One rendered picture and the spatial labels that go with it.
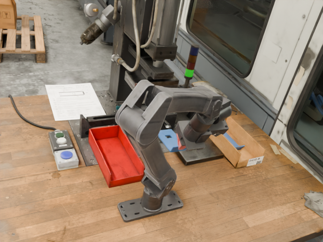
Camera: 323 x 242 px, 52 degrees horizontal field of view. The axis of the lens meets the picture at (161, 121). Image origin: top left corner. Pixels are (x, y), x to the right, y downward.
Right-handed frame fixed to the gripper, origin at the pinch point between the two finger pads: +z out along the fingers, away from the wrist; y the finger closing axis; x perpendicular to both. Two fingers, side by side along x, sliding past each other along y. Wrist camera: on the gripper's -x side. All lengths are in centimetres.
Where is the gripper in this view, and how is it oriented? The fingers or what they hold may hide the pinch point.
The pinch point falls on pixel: (180, 147)
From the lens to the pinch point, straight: 112.0
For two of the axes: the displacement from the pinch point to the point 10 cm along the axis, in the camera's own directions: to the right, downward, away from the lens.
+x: -9.0, 0.8, -4.2
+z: -3.2, 5.2, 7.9
